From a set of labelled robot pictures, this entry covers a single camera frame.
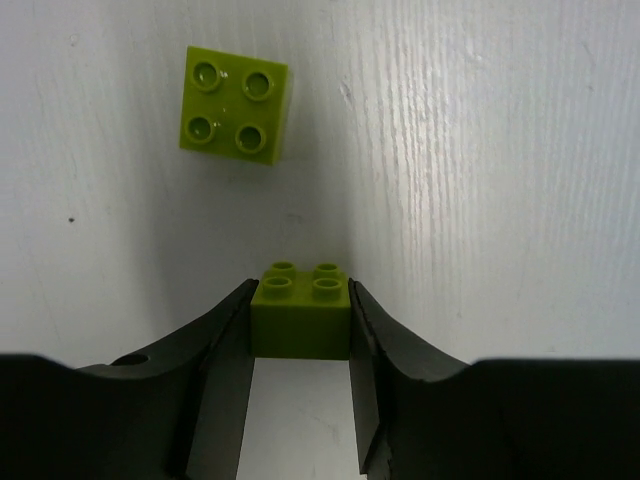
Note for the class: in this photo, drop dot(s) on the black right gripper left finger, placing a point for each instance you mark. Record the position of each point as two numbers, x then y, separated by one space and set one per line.
175 409

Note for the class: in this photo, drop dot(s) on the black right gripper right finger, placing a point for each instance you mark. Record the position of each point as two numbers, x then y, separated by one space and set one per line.
422 414

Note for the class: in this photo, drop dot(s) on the green small lego brick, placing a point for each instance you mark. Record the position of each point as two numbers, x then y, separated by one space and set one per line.
298 314

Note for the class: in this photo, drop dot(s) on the green square lego brick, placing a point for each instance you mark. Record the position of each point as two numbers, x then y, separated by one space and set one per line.
234 106

